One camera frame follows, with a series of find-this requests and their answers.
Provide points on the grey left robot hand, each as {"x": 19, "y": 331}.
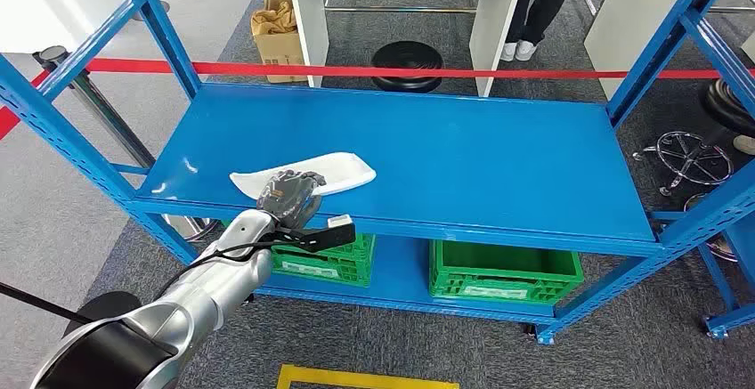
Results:
{"x": 289, "y": 194}

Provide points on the white plastic body part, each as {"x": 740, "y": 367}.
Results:
{"x": 348, "y": 171}

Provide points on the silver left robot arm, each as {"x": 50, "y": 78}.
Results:
{"x": 206, "y": 298}

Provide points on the blue metal shelf rack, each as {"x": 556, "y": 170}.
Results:
{"x": 413, "y": 156}
{"x": 728, "y": 320}

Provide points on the green plastic crate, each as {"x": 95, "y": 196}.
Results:
{"x": 348, "y": 262}
{"x": 472, "y": 283}

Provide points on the cardboard box with brown paper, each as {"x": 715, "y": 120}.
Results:
{"x": 280, "y": 50}

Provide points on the black round stool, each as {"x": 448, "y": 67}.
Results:
{"x": 407, "y": 59}

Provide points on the chrome barrier stanchion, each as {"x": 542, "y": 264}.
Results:
{"x": 112, "y": 121}

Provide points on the white cabinet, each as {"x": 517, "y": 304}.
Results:
{"x": 637, "y": 21}

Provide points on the black stool with chrome base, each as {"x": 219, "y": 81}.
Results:
{"x": 725, "y": 109}

